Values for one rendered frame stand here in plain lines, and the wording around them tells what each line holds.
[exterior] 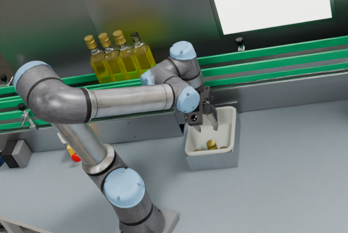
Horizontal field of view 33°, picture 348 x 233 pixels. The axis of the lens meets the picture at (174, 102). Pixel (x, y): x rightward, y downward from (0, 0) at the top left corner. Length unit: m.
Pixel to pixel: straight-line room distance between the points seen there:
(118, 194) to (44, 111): 0.38
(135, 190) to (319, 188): 0.59
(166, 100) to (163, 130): 0.56
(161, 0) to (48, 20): 0.48
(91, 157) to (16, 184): 0.64
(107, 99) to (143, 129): 0.67
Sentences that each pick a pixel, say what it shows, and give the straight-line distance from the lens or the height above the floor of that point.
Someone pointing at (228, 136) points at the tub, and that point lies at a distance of 2.12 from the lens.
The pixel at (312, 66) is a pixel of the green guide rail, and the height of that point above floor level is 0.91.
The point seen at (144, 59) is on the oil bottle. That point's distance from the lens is 2.15.
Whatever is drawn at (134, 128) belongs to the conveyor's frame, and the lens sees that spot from 2.22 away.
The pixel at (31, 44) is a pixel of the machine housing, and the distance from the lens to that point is 2.48.
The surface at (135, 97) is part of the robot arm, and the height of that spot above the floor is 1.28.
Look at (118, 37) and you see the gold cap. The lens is 2.12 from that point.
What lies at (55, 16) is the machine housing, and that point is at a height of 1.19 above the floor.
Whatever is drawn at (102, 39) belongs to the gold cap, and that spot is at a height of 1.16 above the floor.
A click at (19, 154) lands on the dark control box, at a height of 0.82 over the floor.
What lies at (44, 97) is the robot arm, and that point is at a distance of 1.52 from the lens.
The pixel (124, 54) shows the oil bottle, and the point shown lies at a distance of 2.15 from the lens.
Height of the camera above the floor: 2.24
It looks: 39 degrees down
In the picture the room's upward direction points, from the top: 21 degrees counter-clockwise
